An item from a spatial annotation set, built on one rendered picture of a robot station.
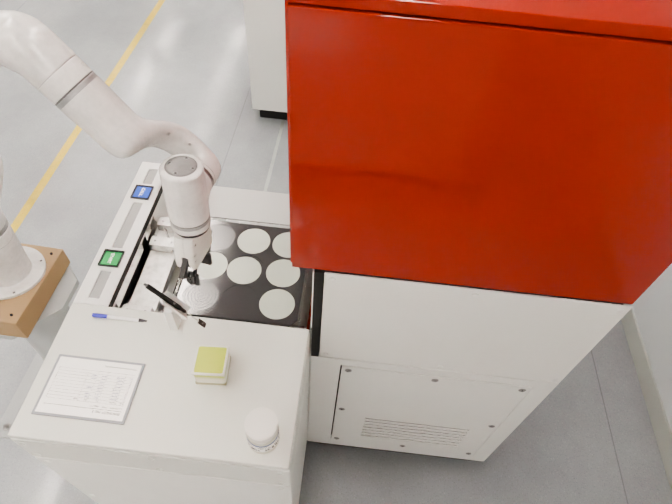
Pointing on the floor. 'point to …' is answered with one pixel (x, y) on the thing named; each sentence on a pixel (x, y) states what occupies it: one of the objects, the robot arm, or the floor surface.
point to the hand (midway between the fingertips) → (199, 268)
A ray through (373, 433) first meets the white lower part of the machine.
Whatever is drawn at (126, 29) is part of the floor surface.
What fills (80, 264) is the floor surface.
